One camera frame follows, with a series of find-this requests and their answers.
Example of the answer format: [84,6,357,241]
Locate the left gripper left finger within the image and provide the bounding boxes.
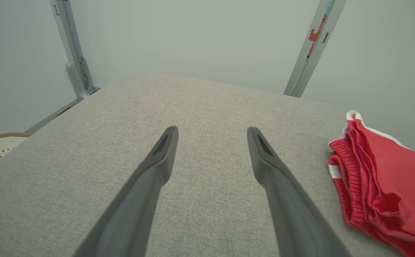
[72,126,179,257]

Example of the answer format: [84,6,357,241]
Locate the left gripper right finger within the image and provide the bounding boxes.
[247,127,351,257]

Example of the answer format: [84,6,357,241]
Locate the red shorts white stripe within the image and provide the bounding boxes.
[328,110,415,257]

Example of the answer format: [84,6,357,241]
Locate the grey metal frame post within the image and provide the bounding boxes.
[283,0,347,98]
[49,0,100,100]

